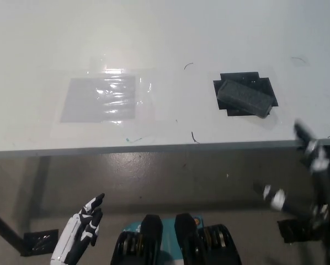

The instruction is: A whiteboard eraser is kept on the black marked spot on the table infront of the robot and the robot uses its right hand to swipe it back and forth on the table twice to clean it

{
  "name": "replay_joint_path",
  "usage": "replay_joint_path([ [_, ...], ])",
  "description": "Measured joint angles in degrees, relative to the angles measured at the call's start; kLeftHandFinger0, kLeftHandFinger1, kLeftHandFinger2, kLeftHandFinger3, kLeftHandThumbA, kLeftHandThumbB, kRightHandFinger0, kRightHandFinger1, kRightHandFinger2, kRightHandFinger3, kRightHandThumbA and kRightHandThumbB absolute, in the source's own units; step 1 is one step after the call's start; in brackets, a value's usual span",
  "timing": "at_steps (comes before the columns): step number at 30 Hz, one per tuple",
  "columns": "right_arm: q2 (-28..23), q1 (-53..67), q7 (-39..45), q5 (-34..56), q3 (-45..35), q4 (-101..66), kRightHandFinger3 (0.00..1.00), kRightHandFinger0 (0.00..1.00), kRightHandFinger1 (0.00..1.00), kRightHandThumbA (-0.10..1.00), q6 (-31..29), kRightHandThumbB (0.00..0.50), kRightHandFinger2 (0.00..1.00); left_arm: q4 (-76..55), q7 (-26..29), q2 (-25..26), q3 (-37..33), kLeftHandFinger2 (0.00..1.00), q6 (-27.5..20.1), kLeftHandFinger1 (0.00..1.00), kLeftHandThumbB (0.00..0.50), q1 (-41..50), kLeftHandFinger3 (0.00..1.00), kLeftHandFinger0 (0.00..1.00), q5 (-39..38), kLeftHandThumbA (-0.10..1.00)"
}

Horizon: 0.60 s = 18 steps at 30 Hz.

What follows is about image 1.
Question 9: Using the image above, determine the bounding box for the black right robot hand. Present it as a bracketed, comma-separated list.
[252, 118, 330, 261]

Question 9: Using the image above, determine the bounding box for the grey paper sheet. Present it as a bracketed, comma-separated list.
[60, 76, 137, 124]

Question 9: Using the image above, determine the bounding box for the dark grey whiteboard eraser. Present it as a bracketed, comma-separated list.
[216, 79, 275, 119]

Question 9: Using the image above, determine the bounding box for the black table base bar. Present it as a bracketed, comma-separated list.
[0, 205, 30, 256]

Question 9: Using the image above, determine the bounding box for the clear plastic film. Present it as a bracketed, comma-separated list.
[50, 56, 158, 139]

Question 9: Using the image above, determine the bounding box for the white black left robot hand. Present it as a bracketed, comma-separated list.
[50, 193, 105, 265]

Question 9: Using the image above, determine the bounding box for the grey metal table leg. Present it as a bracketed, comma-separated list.
[23, 156, 50, 233]

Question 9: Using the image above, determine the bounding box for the black tape mark patch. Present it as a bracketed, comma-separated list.
[212, 71, 279, 118]

